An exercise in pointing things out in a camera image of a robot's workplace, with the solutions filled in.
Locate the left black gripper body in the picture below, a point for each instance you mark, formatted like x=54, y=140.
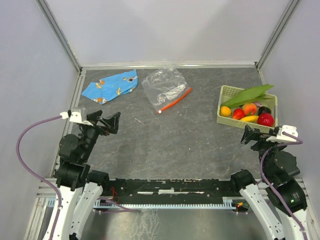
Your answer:
x=91, y=133

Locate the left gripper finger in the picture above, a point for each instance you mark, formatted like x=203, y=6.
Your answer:
x=112, y=126
x=112, y=120

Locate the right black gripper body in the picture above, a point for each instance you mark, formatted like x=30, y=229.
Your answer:
x=263, y=145

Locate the red strawberry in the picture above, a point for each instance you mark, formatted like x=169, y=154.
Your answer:
x=238, y=114

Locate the small orange mango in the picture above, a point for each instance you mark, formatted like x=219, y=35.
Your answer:
x=225, y=111

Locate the green leaf vegetable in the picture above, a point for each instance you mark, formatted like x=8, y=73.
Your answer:
x=248, y=95

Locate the clear zip top bag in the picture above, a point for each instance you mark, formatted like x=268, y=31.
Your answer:
x=165, y=87

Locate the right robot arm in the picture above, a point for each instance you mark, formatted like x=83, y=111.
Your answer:
x=278, y=170

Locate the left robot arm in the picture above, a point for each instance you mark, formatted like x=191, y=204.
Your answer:
x=78, y=187

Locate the yellow banana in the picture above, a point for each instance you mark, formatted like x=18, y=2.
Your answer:
x=250, y=118

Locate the red apple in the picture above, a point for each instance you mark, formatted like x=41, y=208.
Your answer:
x=266, y=119

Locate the orange peach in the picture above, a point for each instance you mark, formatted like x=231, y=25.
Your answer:
x=249, y=109

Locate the dark purple eggplant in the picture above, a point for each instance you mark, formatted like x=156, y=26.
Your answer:
x=258, y=105

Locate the blue patterned cloth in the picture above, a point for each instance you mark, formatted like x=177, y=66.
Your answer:
x=111, y=87

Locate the pale green plastic basket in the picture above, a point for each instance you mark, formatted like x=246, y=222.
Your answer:
x=227, y=92

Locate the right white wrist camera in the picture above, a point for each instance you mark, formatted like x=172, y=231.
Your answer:
x=284, y=134

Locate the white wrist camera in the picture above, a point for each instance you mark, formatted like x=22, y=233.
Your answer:
x=284, y=134
x=79, y=116

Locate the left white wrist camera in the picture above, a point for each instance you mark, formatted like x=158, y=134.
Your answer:
x=79, y=116

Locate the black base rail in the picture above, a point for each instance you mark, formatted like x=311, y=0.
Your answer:
x=170, y=191

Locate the light blue cable duct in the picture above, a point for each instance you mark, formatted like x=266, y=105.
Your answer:
x=226, y=204

